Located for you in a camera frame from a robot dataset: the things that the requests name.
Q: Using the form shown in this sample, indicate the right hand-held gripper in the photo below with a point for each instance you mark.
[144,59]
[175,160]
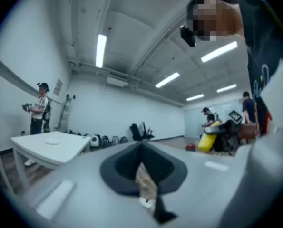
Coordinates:
[228,139]

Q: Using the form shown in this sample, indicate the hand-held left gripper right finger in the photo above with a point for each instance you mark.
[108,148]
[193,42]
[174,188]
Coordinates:
[203,186]

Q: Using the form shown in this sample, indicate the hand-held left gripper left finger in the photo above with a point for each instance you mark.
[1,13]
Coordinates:
[84,186]

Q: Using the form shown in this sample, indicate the yellow bin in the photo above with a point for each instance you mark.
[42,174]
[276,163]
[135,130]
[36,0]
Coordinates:
[206,141]

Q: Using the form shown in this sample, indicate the person's right forearm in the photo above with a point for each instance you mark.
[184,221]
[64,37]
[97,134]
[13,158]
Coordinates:
[248,131]

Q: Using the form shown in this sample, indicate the white round plate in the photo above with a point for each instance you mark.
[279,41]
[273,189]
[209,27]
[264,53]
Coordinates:
[52,141]

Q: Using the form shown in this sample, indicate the red plastic container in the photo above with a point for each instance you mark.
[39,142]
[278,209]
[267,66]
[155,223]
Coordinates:
[190,147]

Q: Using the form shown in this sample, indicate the long ceiling light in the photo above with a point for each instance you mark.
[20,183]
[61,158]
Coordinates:
[101,51]
[167,79]
[195,97]
[227,88]
[218,51]

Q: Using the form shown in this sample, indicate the white table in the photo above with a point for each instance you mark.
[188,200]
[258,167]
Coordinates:
[65,148]

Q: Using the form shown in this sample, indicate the row of black backpacks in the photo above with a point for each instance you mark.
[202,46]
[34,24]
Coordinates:
[105,140]

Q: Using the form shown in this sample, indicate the person's white shoe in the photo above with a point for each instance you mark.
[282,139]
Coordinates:
[30,162]
[146,202]

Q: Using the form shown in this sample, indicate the black office chair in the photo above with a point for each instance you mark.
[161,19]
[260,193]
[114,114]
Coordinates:
[135,132]
[148,133]

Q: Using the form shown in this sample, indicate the grey metal ladder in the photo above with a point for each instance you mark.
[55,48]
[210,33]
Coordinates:
[65,113]

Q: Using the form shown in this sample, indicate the person's black printed t-shirt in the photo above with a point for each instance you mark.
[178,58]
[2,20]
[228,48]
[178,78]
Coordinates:
[257,32]

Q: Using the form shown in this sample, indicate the white air conditioner unit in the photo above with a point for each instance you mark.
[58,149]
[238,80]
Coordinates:
[117,81]

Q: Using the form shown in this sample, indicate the person's head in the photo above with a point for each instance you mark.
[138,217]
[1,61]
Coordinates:
[231,20]

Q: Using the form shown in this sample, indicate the black head-mounted camera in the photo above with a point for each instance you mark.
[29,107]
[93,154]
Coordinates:
[188,35]

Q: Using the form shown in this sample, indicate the paper wall poster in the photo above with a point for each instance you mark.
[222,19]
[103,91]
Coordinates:
[58,87]

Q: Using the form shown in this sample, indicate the white wall trunking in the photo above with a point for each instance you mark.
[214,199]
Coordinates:
[12,77]

